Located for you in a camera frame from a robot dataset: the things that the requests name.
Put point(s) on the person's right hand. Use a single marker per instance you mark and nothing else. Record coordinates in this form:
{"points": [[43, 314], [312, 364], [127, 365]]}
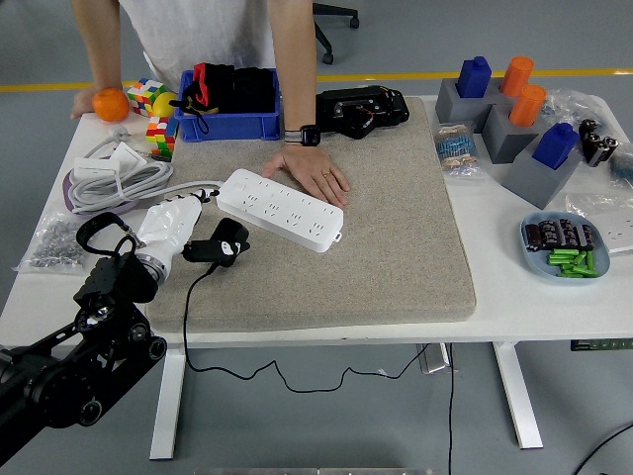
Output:
{"points": [[83, 101]]}

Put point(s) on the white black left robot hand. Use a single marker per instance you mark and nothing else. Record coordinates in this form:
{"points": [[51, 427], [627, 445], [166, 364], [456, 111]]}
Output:
{"points": [[168, 222]]}

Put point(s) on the person's left hand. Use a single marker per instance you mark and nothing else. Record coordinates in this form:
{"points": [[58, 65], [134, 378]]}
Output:
{"points": [[309, 168]]}

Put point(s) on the white power strip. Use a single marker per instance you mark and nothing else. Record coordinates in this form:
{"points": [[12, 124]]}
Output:
{"points": [[287, 218]]}

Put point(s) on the black plug adapter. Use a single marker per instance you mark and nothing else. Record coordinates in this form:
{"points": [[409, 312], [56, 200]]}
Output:
{"points": [[228, 230]]}

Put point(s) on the person's left forearm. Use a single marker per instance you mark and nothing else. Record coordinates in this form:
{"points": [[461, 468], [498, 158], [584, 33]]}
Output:
{"points": [[294, 64]]}

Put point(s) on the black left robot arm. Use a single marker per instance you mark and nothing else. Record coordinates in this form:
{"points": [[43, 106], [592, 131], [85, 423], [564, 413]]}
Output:
{"points": [[99, 346]]}

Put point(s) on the person's right forearm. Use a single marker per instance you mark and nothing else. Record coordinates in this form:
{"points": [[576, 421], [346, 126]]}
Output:
{"points": [[101, 44]]}

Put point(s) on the orange fruit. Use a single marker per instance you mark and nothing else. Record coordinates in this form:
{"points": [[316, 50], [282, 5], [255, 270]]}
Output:
{"points": [[111, 105]]}

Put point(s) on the black wristwatch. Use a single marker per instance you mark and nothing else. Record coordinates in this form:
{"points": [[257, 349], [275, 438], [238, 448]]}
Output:
{"points": [[309, 135]]}

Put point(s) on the white flat box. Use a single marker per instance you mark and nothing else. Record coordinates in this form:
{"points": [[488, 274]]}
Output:
{"points": [[96, 168]]}

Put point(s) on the yellow ball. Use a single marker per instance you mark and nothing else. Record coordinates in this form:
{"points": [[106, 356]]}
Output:
{"points": [[164, 103]]}

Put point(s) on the blue plastic bin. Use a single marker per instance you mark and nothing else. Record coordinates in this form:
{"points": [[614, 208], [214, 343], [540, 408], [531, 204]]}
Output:
{"points": [[237, 126]]}

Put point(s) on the tall multicolour puzzle cube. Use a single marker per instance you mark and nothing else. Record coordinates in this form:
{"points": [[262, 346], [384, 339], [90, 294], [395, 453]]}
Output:
{"points": [[160, 138]]}

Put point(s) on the grey-brown felt mat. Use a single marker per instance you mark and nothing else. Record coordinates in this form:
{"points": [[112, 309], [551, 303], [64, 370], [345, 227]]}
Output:
{"points": [[371, 237]]}

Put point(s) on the black device housing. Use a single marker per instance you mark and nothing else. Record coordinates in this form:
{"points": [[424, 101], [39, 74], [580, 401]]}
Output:
{"points": [[381, 106]]}

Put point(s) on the black foam block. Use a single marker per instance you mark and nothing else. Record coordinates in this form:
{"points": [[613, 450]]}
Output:
{"points": [[254, 89]]}

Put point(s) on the clear bag of screws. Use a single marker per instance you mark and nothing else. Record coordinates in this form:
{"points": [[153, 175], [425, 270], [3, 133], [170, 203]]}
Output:
{"points": [[54, 245]]}

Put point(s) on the black red fabric pouch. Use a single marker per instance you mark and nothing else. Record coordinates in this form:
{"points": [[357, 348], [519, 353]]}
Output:
{"points": [[212, 79]]}

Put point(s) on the person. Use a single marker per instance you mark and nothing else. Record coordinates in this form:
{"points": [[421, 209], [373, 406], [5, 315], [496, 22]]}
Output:
{"points": [[198, 34]]}

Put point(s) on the clear bag of resistors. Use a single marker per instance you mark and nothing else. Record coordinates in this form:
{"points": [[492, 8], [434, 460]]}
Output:
{"points": [[456, 151]]}

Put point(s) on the grey block holder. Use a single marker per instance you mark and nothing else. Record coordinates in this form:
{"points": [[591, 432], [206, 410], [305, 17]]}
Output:
{"points": [[452, 109], [531, 183], [504, 141]]}

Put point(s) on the black office chair base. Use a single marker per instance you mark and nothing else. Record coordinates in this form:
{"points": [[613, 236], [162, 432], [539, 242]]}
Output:
{"points": [[336, 11]]}

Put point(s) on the white table leg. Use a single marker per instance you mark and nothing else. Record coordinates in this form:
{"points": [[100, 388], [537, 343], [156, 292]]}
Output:
{"points": [[516, 396], [168, 406]]}

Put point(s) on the blue bottle-shaped block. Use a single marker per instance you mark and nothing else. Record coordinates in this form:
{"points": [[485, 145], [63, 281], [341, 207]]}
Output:
{"points": [[555, 147], [474, 79]]}

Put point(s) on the orange cylinder block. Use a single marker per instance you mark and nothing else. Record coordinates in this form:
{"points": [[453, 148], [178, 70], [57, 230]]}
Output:
{"points": [[517, 76], [527, 106]]}

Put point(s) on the silver box under table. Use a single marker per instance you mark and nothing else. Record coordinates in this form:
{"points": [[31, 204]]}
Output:
{"points": [[435, 358]]}

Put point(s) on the brown capacitor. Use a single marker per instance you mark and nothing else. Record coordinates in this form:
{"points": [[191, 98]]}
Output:
{"points": [[533, 237]]}

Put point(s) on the light blue plate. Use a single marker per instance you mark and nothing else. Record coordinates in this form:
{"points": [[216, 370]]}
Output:
{"points": [[536, 262]]}

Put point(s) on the crumpled clear plastic bag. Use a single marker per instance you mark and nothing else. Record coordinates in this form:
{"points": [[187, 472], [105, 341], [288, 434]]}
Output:
{"points": [[569, 104]]}

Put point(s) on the green battery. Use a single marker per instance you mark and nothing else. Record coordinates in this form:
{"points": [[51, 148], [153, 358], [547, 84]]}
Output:
{"points": [[561, 258], [590, 260], [583, 270], [579, 257], [576, 274], [566, 252]]}

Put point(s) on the black cylinder cell bundle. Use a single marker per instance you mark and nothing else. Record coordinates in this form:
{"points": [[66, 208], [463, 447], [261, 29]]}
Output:
{"points": [[597, 143]]}

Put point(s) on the bag of blue components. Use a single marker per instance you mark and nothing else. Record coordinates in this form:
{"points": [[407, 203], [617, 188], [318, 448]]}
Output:
{"points": [[623, 165]]}

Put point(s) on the table height control panel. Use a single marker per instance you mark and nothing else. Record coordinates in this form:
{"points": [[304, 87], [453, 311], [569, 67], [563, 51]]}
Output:
{"points": [[601, 345]]}

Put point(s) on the white wall switch plate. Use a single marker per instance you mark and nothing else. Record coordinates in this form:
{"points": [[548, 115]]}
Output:
{"points": [[129, 156]]}

